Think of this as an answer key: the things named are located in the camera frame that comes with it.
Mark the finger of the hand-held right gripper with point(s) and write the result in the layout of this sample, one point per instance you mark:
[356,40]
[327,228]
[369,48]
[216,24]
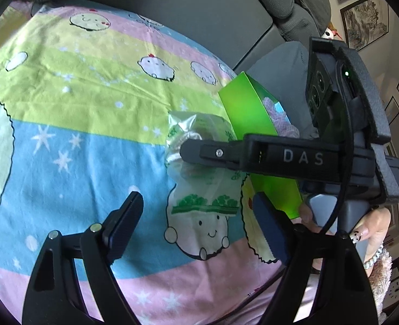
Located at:
[213,152]

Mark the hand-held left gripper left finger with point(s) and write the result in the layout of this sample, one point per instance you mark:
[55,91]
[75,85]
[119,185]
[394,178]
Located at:
[125,223]

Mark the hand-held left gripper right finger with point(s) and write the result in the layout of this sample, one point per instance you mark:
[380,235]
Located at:
[270,226]

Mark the clear green-printed plastic packet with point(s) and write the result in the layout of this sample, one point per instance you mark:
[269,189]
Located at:
[202,189]

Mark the green cardboard box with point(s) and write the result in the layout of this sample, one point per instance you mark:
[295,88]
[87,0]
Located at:
[250,115]

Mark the purple mesh bath pouf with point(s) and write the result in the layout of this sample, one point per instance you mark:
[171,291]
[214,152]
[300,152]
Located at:
[280,122]

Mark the person's right forearm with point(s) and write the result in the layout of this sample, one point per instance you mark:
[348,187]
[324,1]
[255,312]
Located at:
[382,277]

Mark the person's right hand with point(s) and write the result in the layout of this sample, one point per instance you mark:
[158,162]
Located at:
[375,230]

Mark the grey cloth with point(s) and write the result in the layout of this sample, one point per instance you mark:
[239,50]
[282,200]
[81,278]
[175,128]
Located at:
[280,74]

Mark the printed pastel blanket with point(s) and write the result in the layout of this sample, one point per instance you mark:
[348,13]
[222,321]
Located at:
[84,125]

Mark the small plush toy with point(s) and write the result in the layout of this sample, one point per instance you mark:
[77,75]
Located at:
[329,34]

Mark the grey textured pillow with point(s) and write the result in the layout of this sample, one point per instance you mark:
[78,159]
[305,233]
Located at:
[304,6]

